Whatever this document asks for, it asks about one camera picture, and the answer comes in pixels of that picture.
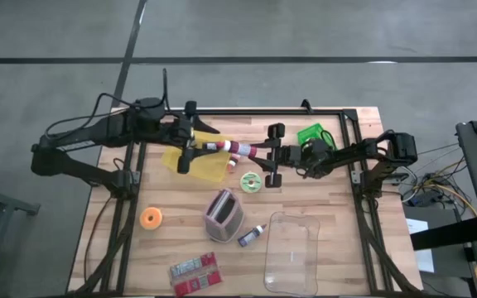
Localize green plastic basket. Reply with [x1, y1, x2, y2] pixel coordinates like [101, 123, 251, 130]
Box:
[296, 122, 339, 152]

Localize green round spool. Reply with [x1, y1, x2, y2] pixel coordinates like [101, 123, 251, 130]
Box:
[239, 171, 263, 195]

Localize metal box grater pink rim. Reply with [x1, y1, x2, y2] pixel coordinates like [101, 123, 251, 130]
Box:
[203, 187, 246, 244]

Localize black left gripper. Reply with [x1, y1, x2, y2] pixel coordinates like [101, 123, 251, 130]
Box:
[161, 100, 222, 175]

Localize orange toy donut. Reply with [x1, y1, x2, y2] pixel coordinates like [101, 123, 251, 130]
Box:
[138, 206, 164, 232]

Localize black table frame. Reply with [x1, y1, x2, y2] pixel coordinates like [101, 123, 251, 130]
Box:
[72, 105, 417, 298]

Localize dark red food colouring bottle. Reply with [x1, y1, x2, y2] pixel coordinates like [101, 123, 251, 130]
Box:
[216, 140, 259, 160]

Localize yellow plastic container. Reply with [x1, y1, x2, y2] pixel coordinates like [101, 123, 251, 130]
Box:
[160, 129, 235, 184]

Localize yellow cable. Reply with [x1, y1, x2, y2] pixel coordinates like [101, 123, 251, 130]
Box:
[424, 175, 477, 217]

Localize violet food colouring bottle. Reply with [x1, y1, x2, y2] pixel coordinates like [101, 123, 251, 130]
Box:
[237, 223, 268, 248]

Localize white paper sheet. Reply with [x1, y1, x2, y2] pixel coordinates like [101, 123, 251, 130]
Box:
[405, 218, 436, 274]

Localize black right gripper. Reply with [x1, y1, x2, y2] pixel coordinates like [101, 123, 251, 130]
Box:
[250, 123, 310, 189]

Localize red snack packet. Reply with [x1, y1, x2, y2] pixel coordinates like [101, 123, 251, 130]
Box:
[168, 252, 224, 298]

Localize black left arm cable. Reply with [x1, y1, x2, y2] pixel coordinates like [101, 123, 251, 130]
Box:
[44, 68, 170, 140]

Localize clear plastic bin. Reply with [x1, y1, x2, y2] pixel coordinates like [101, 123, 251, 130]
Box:
[263, 210, 321, 298]

